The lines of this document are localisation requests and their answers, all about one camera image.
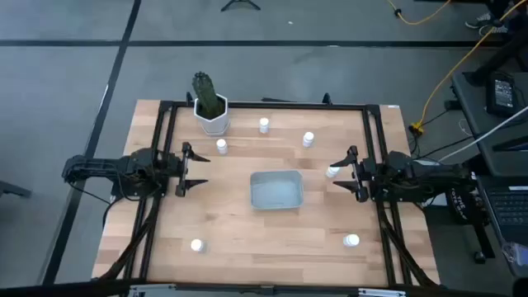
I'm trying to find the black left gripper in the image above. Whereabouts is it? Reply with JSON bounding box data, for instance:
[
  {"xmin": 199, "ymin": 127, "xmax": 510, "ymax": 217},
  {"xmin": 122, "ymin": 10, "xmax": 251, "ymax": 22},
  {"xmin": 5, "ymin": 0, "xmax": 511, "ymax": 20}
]
[{"xmin": 164, "ymin": 142, "xmax": 211, "ymax": 198}]

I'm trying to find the black overhead crossbeam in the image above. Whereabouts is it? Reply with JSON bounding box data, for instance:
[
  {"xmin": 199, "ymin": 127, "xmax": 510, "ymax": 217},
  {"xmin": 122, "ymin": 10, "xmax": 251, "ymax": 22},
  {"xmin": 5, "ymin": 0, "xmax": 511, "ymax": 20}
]
[{"xmin": 0, "ymin": 278, "xmax": 528, "ymax": 297}]

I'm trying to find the person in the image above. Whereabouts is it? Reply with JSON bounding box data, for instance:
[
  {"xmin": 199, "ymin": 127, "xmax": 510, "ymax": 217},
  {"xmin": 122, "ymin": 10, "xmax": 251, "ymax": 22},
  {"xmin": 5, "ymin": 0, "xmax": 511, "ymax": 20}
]
[{"xmin": 464, "ymin": 0, "xmax": 528, "ymax": 38}]

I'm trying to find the black cable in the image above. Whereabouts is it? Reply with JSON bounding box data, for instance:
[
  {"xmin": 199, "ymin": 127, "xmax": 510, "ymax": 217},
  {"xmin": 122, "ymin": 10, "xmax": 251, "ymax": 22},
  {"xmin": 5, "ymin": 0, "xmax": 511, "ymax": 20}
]
[
  {"xmin": 418, "ymin": 109, "xmax": 450, "ymax": 127},
  {"xmin": 414, "ymin": 135, "xmax": 475, "ymax": 160}
]

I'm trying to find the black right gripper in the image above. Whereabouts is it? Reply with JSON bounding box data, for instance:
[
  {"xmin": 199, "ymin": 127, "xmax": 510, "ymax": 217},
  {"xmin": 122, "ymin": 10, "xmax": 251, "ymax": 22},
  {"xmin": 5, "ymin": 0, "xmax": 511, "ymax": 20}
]
[{"xmin": 329, "ymin": 144, "xmax": 379, "ymax": 203}]

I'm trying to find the yellow cable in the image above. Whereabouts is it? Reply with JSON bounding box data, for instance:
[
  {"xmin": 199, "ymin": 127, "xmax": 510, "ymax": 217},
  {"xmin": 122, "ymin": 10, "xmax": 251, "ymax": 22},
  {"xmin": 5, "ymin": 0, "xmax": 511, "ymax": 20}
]
[
  {"xmin": 410, "ymin": 0, "xmax": 528, "ymax": 135},
  {"xmin": 386, "ymin": 0, "xmax": 453, "ymax": 26}
]

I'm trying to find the black aluminium table frame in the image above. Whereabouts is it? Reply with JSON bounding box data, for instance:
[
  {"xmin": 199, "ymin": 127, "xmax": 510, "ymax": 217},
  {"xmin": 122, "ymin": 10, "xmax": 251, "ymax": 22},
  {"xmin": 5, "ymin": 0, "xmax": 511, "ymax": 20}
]
[{"xmin": 98, "ymin": 92, "xmax": 438, "ymax": 288}]

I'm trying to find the dark green cactus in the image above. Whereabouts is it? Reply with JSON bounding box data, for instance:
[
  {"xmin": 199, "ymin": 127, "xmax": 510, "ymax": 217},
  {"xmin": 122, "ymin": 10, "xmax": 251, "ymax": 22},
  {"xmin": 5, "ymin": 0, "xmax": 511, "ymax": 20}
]
[{"xmin": 191, "ymin": 71, "xmax": 224, "ymax": 119}]

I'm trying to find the black power adapter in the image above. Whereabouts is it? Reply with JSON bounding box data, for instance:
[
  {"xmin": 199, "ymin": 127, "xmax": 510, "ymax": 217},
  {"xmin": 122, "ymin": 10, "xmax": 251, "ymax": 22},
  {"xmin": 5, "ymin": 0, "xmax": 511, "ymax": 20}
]
[{"xmin": 486, "ymin": 72, "xmax": 516, "ymax": 116}]

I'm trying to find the dark grey side desk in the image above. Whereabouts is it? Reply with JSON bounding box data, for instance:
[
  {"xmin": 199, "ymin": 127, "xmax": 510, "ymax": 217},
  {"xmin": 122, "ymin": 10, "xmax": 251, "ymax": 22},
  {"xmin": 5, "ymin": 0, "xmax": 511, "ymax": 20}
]
[{"xmin": 451, "ymin": 68, "xmax": 528, "ymax": 178}]

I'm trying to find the white hexagonal plant pot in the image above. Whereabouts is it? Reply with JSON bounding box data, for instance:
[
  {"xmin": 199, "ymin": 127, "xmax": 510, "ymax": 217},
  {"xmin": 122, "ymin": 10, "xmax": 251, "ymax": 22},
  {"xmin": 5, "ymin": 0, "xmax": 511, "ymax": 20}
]
[{"xmin": 193, "ymin": 93, "xmax": 231, "ymax": 137}]

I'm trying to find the black desk leg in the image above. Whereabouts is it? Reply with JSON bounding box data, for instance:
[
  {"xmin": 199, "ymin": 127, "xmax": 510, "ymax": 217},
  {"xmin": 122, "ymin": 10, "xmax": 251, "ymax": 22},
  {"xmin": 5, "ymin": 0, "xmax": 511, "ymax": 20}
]
[{"xmin": 472, "ymin": 222, "xmax": 496, "ymax": 265}]

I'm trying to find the grey plastic basket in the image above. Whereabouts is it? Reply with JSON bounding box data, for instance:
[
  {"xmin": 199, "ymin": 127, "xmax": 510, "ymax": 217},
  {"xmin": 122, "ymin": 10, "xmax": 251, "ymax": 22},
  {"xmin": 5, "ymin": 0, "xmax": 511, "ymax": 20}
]
[{"xmin": 249, "ymin": 170, "xmax": 305, "ymax": 211}]

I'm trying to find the silver bracket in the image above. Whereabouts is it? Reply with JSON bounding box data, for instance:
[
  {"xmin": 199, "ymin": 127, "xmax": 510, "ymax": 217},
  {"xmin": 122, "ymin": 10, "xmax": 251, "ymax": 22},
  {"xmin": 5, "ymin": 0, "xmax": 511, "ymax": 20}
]
[
  {"xmin": 357, "ymin": 287, "xmax": 408, "ymax": 297},
  {"xmin": 128, "ymin": 283, "xmax": 177, "ymax": 297}
]

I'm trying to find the black laptop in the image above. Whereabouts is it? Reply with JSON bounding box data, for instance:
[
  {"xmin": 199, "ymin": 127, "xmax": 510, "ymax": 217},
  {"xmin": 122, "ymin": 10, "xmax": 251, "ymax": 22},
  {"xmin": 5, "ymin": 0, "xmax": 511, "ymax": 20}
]
[{"xmin": 478, "ymin": 175, "xmax": 528, "ymax": 277}]

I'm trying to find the white cable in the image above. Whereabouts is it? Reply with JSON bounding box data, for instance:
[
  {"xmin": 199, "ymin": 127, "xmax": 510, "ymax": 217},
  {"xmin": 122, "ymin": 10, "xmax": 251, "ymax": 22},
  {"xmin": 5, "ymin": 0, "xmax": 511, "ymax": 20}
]
[{"xmin": 436, "ymin": 106, "xmax": 528, "ymax": 163}]

